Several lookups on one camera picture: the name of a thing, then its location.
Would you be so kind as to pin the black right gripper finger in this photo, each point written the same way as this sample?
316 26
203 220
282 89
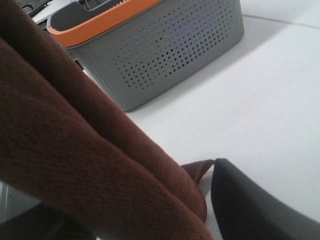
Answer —
245 211

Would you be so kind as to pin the grey perforated basket orange rim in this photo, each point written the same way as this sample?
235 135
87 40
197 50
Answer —
137 49

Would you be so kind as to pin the brown towel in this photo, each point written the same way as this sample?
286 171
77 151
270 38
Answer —
64 142

